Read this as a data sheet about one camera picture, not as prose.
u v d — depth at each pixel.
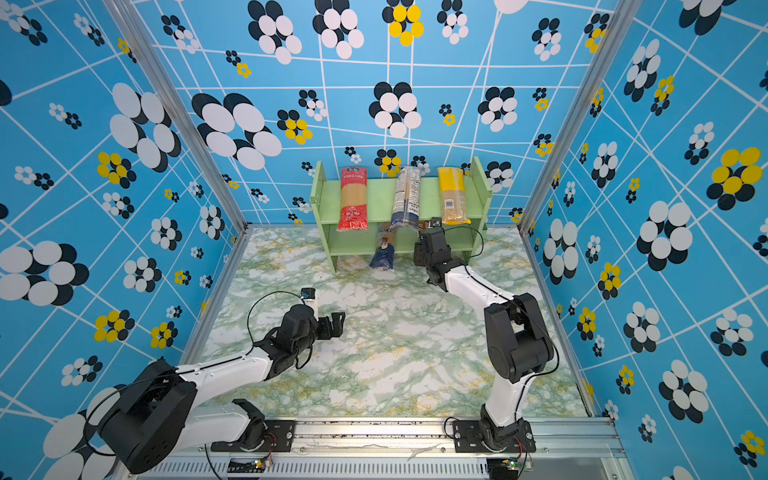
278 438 0.73
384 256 0.91
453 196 0.87
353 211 0.83
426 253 0.75
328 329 0.79
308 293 0.77
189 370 0.48
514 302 0.50
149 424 0.42
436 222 0.82
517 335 0.48
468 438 0.72
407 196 0.87
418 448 0.72
